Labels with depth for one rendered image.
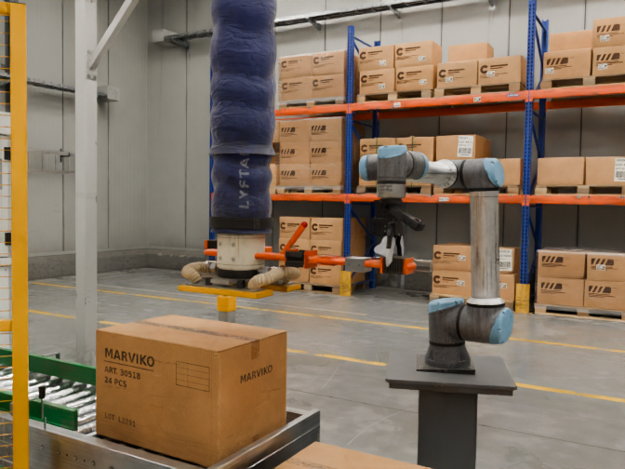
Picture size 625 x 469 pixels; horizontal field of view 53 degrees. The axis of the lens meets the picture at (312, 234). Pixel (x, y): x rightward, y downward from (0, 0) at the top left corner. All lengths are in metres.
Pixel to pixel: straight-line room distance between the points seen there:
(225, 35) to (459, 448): 1.84
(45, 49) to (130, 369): 10.78
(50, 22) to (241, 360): 11.26
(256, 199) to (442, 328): 0.98
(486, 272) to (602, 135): 7.82
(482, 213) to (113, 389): 1.55
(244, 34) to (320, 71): 8.12
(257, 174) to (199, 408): 0.81
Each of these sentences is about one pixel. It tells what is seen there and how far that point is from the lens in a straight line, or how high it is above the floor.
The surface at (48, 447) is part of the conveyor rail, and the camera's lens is 2.58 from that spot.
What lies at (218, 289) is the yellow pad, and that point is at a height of 1.13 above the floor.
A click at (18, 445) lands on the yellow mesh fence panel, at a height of 0.57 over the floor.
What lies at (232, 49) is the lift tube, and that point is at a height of 1.94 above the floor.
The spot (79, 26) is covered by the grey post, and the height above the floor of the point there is 2.79.
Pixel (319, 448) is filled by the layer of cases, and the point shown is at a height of 0.54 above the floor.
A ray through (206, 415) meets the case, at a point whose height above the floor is 0.72.
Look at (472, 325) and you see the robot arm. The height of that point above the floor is 0.96.
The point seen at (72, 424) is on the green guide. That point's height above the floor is 0.58.
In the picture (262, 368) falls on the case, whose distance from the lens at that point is 2.31.
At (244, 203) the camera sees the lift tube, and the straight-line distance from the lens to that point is 2.15.
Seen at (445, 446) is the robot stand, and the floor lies 0.45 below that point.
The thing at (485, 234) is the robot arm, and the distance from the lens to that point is 2.55.
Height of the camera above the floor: 1.43
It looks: 3 degrees down
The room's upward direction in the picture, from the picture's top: 1 degrees clockwise
